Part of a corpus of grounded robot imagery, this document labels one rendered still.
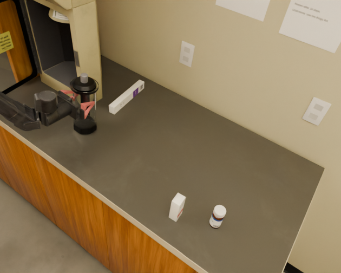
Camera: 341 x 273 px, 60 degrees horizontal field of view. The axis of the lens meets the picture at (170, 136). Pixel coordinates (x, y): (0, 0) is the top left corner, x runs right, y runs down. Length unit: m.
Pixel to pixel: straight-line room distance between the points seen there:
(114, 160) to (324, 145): 0.89
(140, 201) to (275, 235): 0.49
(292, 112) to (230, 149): 0.30
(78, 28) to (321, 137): 1.08
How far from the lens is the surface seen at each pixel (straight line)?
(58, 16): 1.34
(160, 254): 1.22
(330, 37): 1.21
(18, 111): 1.11
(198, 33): 1.40
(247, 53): 1.32
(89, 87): 1.18
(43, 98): 1.10
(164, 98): 1.53
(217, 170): 1.23
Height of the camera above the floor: 1.87
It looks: 45 degrees down
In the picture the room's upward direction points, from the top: 8 degrees clockwise
